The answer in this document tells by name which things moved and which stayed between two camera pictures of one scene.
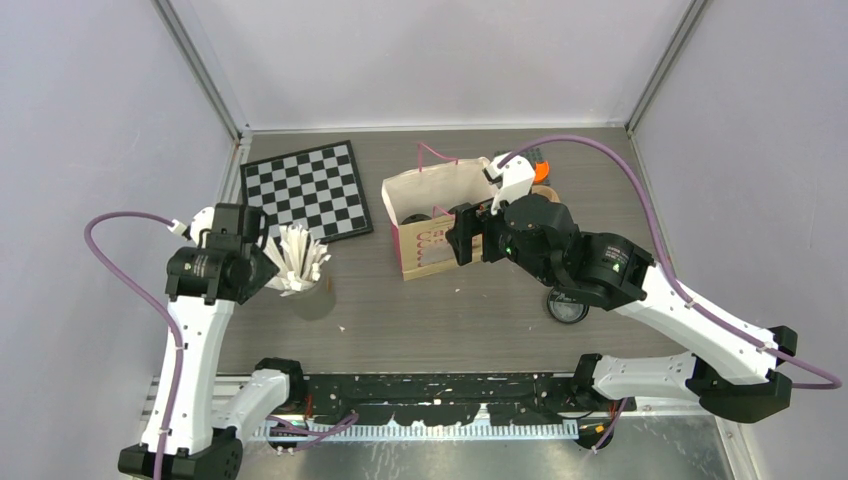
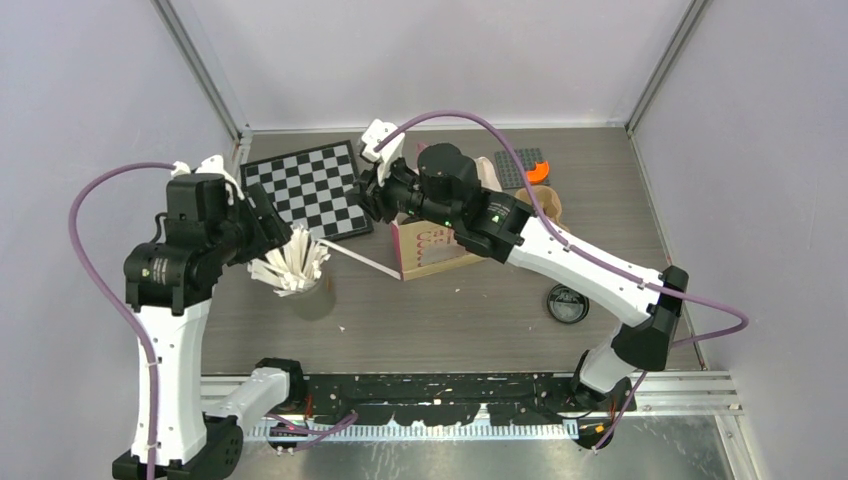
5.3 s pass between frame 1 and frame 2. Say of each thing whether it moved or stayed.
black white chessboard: stayed
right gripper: moved
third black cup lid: stayed
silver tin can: stayed
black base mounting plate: stayed
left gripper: moved
